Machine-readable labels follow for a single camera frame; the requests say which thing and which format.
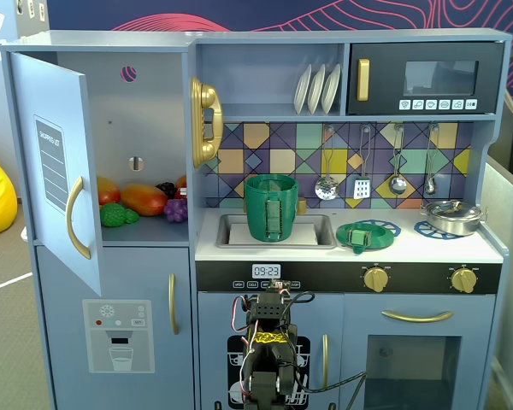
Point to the green plastic lid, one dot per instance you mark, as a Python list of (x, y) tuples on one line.
[(380, 239)]

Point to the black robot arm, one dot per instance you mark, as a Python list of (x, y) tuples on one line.
[(269, 354)]

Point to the green plastic recipient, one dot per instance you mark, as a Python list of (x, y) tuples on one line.
[(256, 205)]

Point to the steel pot lid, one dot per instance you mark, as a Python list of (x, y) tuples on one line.
[(444, 209)]

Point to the gold faucet knob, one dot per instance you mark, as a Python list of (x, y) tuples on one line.
[(302, 206)]

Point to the steel skimmer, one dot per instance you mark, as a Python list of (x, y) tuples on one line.
[(326, 189)]

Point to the grey toy sink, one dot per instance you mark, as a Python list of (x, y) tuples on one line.
[(326, 226)]

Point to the red toy fruit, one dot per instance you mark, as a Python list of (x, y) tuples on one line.
[(181, 193)]

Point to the orange toy fruit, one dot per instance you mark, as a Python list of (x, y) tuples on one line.
[(182, 181)]

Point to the purple toy grapes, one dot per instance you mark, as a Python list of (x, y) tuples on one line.
[(176, 210)]

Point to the dark toy blackberry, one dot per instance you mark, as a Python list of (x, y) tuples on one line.
[(166, 189)]

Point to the steel slotted spatula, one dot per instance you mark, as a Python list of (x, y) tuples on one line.
[(361, 189)]

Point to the large orange toy mango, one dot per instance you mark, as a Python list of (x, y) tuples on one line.
[(143, 198)]

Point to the gold toy telephone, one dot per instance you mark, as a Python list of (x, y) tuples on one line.
[(205, 96)]

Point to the white toy plate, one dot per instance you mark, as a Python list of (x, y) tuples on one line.
[(301, 91), (331, 87), (315, 91)]

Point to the blue toy kitchen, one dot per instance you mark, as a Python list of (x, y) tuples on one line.
[(154, 273)]

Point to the gold stove knob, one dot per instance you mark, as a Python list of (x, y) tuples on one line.
[(464, 280), (376, 279)]

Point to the steel ladle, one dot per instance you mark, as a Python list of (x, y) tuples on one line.
[(397, 184)]

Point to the green toy fruit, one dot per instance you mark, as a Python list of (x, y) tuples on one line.
[(113, 215)]

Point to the small red orange toy mango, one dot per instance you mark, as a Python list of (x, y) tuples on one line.
[(107, 192)]

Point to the steel spoon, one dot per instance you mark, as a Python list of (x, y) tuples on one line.
[(430, 185)]

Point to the steel toy pot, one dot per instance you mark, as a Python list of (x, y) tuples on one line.
[(453, 227)]

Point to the blue fridge door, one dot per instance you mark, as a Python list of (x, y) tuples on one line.
[(34, 94)]

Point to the grey partition panel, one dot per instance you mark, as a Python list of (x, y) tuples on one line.
[(511, 256)]

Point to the black toy microwave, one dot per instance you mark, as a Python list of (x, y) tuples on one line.
[(489, 77)]

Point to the small wrist camera board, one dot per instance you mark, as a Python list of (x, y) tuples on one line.
[(278, 285)]

